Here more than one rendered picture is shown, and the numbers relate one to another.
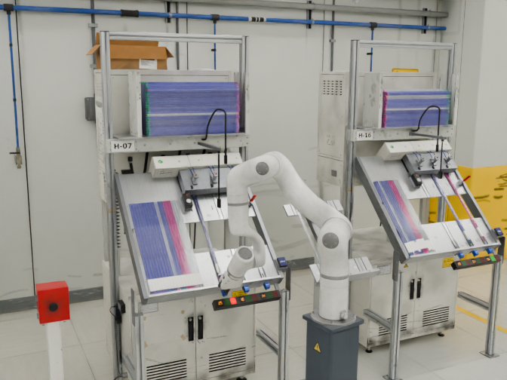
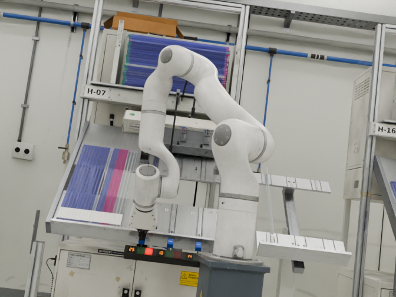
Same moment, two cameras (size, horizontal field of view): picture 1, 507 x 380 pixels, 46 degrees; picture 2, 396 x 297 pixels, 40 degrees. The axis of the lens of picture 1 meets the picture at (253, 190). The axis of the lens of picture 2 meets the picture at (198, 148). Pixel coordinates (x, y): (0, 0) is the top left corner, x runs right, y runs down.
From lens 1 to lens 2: 145 cm
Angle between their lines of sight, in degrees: 29
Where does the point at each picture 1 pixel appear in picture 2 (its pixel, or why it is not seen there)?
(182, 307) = (118, 273)
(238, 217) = (146, 126)
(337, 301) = (231, 230)
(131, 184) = (98, 132)
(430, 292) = not seen: outside the picture
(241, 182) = (155, 83)
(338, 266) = (236, 178)
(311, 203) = (218, 101)
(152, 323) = (79, 281)
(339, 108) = (366, 107)
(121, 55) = (129, 26)
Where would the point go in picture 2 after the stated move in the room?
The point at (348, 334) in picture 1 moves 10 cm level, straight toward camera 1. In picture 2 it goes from (241, 281) to (224, 283)
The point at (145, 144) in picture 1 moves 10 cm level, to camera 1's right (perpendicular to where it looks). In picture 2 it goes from (120, 94) to (138, 95)
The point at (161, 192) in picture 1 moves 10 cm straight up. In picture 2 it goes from (124, 143) to (127, 122)
